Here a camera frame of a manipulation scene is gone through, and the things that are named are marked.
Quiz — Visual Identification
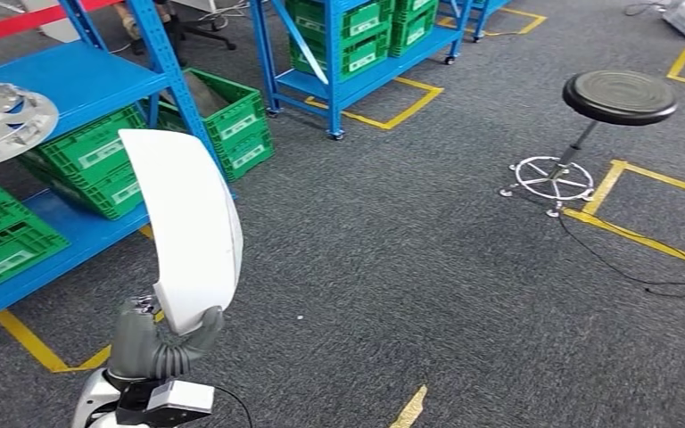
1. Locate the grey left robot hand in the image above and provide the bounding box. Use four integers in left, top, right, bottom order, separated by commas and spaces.
107, 295, 226, 383

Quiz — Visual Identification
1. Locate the white curved plastic part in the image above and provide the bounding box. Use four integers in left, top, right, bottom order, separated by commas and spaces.
118, 128, 244, 336

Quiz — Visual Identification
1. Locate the blue metal shelf rack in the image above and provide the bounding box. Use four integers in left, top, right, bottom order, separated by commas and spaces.
249, 0, 474, 142
0, 0, 237, 332
436, 0, 515, 44

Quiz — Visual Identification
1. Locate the grey slab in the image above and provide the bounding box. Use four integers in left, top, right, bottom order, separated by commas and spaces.
168, 73, 228, 116

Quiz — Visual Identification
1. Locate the grey wheel hubcap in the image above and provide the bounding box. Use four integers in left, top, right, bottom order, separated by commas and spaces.
0, 82, 60, 172

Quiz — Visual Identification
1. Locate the yellow floor tape strip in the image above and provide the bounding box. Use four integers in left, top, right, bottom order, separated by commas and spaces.
388, 384, 429, 428

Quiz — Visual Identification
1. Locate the black office chair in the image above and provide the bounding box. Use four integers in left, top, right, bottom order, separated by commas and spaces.
161, 0, 237, 66

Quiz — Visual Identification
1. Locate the person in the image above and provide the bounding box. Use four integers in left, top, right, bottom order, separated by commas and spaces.
111, 0, 169, 43

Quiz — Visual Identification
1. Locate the white desk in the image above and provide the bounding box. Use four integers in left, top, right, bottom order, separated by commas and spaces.
20, 0, 80, 44

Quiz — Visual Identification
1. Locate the red barrier tape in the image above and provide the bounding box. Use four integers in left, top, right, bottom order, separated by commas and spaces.
0, 0, 122, 50

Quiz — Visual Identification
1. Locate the black round stool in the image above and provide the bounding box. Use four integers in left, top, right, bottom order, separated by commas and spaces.
499, 70, 680, 218

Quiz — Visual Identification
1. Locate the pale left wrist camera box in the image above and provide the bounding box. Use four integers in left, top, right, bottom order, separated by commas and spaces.
116, 379, 217, 428

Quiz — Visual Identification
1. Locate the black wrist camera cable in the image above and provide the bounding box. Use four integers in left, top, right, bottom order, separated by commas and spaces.
212, 384, 255, 428

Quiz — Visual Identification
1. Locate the black floor cable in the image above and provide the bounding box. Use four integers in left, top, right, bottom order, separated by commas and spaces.
557, 210, 685, 299

